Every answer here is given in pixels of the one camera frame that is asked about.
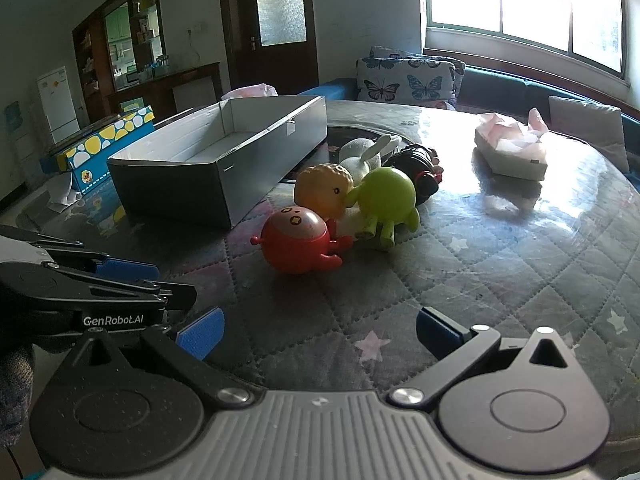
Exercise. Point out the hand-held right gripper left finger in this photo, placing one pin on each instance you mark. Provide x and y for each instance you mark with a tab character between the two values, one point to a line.
202	332

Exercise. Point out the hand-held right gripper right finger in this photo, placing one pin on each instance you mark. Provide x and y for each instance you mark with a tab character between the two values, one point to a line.
435	330

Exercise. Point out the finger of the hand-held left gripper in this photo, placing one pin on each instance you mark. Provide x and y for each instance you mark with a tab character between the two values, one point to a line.
127	269
175	296

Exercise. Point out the grey cardboard box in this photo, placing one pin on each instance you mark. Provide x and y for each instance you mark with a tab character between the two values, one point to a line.
175	190

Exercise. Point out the red round toy figure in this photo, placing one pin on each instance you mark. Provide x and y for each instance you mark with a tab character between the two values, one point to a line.
295	245

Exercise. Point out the green round toy figure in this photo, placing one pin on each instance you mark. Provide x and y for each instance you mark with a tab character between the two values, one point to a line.
387	192

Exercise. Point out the orange round toy figure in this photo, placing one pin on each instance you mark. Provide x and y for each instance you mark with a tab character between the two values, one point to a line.
320	185

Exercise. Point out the person's left hand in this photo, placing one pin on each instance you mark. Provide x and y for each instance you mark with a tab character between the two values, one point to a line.
14	390

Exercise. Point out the blue yellow spotted box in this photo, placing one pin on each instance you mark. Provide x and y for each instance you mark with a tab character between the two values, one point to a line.
115	132

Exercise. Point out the black and red toy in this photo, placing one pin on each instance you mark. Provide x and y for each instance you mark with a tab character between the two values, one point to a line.
417	160

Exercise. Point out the white refrigerator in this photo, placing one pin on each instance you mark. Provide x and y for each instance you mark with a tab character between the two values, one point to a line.
57	105

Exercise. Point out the water dispenser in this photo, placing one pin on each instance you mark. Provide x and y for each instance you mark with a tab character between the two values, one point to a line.
15	125

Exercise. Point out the dark wooden cabinet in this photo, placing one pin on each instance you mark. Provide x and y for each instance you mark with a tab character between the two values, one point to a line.
150	90

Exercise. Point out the pink tissue box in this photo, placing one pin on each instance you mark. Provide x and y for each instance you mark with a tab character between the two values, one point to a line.
510	160

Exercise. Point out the pink tissue pack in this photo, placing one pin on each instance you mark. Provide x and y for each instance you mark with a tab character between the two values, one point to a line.
247	91

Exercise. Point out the blue sofa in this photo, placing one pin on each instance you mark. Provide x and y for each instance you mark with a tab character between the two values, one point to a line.
500	90

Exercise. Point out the grey plain pillow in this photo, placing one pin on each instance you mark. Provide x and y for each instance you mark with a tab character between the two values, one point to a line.
585	125

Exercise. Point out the brown door with glass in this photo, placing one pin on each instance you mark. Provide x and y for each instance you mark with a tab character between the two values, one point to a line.
280	60

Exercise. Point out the window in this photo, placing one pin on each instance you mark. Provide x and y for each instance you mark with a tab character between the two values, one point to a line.
525	0

